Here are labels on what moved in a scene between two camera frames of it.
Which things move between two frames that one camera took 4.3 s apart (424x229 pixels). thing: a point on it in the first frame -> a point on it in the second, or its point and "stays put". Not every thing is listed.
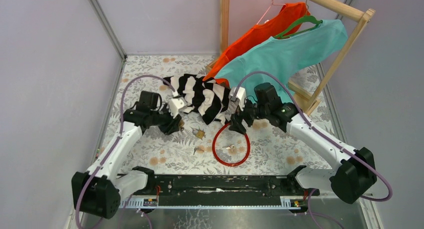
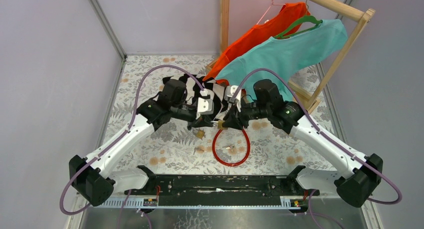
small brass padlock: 200,134 stays put
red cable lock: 227,164 stays put
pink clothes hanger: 272,4 stays put
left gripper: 173,125 -> 202,121
